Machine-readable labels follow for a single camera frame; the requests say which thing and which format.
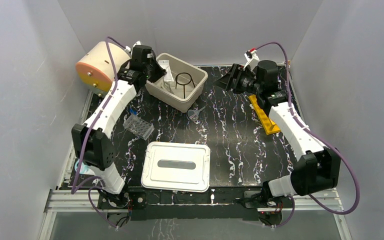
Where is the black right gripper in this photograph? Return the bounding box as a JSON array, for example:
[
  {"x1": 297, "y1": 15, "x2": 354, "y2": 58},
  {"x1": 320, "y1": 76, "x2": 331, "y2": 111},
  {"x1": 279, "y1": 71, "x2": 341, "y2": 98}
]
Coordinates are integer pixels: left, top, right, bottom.
[{"x1": 212, "y1": 63, "x2": 263, "y2": 96}]

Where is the black wire tripod stand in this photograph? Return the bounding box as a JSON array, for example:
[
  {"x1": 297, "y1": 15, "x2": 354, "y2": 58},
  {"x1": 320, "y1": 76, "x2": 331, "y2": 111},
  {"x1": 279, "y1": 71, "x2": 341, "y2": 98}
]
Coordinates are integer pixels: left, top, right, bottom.
[{"x1": 174, "y1": 72, "x2": 196, "y2": 99}]

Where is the blue capped tube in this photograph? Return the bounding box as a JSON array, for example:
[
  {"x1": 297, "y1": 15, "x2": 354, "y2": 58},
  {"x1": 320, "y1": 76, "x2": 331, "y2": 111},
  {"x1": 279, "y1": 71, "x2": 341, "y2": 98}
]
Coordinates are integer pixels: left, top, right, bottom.
[{"x1": 129, "y1": 109, "x2": 137, "y2": 115}]

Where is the clear plastic funnel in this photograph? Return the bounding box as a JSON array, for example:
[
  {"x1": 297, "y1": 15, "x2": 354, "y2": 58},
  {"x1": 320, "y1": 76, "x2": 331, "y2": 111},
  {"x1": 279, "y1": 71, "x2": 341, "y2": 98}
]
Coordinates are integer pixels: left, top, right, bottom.
[{"x1": 186, "y1": 106, "x2": 206, "y2": 122}]

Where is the white bin lid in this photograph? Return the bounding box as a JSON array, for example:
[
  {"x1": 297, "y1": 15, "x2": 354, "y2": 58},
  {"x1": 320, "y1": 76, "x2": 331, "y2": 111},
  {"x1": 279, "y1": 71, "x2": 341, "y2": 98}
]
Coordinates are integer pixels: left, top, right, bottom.
[{"x1": 141, "y1": 141, "x2": 211, "y2": 193}]

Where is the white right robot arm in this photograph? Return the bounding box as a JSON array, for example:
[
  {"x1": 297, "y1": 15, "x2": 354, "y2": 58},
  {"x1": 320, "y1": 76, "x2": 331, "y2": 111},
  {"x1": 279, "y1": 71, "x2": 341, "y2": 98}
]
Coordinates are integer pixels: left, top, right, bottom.
[{"x1": 214, "y1": 60, "x2": 341, "y2": 207}]

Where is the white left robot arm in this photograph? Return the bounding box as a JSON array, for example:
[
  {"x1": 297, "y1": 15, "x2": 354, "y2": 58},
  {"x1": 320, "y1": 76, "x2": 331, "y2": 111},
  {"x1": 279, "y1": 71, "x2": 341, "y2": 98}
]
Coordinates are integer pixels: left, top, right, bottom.
[{"x1": 71, "y1": 41, "x2": 166, "y2": 208}]

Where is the beige plastic bin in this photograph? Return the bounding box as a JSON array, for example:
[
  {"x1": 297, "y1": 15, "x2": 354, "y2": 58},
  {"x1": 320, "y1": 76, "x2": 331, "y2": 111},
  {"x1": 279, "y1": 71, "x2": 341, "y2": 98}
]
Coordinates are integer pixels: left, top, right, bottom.
[{"x1": 145, "y1": 53, "x2": 208, "y2": 113}]

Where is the yellow test tube rack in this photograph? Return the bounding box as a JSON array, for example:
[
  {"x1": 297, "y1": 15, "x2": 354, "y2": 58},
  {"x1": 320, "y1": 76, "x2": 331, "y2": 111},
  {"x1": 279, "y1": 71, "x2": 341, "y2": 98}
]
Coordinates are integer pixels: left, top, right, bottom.
[{"x1": 248, "y1": 95, "x2": 281, "y2": 135}]

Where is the beige cylindrical centrifuge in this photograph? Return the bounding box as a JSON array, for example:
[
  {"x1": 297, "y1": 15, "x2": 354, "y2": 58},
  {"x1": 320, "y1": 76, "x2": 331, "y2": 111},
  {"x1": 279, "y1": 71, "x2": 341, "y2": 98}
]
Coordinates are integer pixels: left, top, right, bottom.
[{"x1": 75, "y1": 41, "x2": 131, "y2": 98}]

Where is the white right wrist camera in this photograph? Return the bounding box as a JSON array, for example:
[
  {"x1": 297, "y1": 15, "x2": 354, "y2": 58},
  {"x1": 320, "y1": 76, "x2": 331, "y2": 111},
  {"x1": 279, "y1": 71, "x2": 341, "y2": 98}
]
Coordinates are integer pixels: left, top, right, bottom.
[{"x1": 244, "y1": 48, "x2": 260, "y2": 70}]

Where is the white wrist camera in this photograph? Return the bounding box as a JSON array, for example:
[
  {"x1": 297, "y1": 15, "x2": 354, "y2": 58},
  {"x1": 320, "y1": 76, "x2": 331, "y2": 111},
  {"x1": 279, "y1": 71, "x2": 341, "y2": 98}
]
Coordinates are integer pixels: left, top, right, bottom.
[
  {"x1": 132, "y1": 40, "x2": 143, "y2": 48},
  {"x1": 244, "y1": 48, "x2": 260, "y2": 70}
]

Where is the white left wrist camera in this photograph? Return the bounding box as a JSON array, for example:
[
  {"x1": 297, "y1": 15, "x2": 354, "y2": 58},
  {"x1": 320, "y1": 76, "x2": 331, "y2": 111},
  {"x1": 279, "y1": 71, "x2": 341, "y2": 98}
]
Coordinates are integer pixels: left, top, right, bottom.
[{"x1": 132, "y1": 40, "x2": 143, "y2": 48}]

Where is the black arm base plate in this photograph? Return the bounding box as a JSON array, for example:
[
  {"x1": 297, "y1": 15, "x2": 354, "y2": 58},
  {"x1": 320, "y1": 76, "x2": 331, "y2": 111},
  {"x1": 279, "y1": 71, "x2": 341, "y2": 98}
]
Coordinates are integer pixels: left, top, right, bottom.
[{"x1": 98, "y1": 186, "x2": 292, "y2": 222}]

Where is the aluminium frame rail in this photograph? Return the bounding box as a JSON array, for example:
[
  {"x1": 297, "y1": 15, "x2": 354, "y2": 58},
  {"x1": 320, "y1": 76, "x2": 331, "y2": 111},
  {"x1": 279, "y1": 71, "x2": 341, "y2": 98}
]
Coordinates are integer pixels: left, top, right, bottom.
[{"x1": 44, "y1": 187, "x2": 343, "y2": 213}]

